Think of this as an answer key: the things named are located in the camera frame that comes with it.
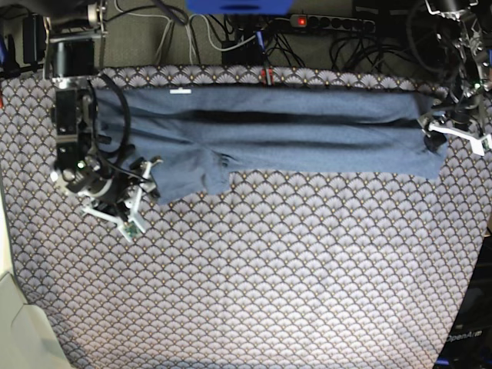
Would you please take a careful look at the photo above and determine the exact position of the black box under table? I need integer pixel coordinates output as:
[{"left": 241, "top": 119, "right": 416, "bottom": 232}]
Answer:
[{"left": 221, "top": 41, "right": 262, "bottom": 66}]

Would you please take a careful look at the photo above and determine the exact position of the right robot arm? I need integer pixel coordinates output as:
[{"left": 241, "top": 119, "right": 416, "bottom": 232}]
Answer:
[{"left": 43, "top": 1, "right": 159, "bottom": 208}]

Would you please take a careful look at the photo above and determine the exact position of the black power strip red switch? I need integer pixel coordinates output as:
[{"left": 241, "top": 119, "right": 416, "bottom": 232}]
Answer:
[{"left": 289, "top": 14, "right": 377, "bottom": 33}]

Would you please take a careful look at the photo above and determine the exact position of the black power adapter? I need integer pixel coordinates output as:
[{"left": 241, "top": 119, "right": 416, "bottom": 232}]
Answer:
[{"left": 22, "top": 13, "right": 46, "bottom": 65}]

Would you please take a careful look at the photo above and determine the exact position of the cream plastic furniture corner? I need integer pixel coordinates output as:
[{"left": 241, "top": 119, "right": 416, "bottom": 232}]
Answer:
[{"left": 1, "top": 201, "right": 71, "bottom": 368}]

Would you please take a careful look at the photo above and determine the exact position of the fan-patterned table cloth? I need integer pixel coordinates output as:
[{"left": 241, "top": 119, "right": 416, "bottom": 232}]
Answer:
[{"left": 1, "top": 75, "right": 491, "bottom": 368}]

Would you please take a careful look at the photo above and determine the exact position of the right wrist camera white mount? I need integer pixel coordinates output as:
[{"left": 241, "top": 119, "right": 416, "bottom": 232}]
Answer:
[{"left": 82, "top": 165, "right": 147, "bottom": 242}]

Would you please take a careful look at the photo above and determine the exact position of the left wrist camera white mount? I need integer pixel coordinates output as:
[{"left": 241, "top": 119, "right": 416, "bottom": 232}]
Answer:
[{"left": 417, "top": 115, "right": 491, "bottom": 156}]

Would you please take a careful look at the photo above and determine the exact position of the white cable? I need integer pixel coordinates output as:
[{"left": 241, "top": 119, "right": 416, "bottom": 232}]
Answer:
[{"left": 188, "top": 15, "right": 258, "bottom": 62}]

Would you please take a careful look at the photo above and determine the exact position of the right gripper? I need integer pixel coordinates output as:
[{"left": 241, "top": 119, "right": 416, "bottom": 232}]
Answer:
[{"left": 51, "top": 157, "right": 161, "bottom": 208}]

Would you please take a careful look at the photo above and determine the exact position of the red table clamp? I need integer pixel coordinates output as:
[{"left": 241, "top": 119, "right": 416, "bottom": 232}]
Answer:
[{"left": 261, "top": 68, "right": 274, "bottom": 86}]

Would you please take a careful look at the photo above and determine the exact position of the blue box overhead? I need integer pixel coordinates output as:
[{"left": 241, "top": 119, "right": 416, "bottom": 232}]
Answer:
[{"left": 186, "top": 0, "right": 293, "bottom": 15}]

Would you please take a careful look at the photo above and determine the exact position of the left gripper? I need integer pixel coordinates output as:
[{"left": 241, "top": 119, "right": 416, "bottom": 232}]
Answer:
[{"left": 424, "top": 95, "right": 484, "bottom": 152}]

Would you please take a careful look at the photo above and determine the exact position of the blue T-shirt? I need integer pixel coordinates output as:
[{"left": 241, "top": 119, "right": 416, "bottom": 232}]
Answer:
[{"left": 91, "top": 86, "right": 449, "bottom": 205}]

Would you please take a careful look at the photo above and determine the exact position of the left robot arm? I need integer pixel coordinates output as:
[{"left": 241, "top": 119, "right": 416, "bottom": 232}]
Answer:
[{"left": 418, "top": 1, "right": 491, "bottom": 156}]

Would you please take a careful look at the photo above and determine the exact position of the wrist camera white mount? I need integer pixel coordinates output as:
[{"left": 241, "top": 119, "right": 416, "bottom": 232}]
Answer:
[
  {"left": 82, "top": 165, "right": 147, "bottom": 242},
  {"left": 417, "top": 115, "right": 491, "bottom": 156}
]

